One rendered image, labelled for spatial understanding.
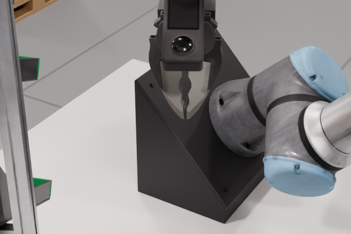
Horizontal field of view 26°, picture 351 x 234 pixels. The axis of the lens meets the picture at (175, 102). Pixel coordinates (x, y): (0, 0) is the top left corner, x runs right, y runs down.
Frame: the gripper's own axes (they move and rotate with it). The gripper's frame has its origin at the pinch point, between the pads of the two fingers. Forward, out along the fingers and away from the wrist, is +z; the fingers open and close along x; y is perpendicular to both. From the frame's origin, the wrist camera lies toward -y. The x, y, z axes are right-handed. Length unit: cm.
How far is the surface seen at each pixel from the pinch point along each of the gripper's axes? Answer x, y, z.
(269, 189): -15, 35, 37
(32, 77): 15.4, -14.6, -12.4
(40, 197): 15.6, -15.8, 2.4
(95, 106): 24, 64, 37
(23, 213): 15.0, -24.6, -2.3
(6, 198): 16.9, -23.3, -3.1
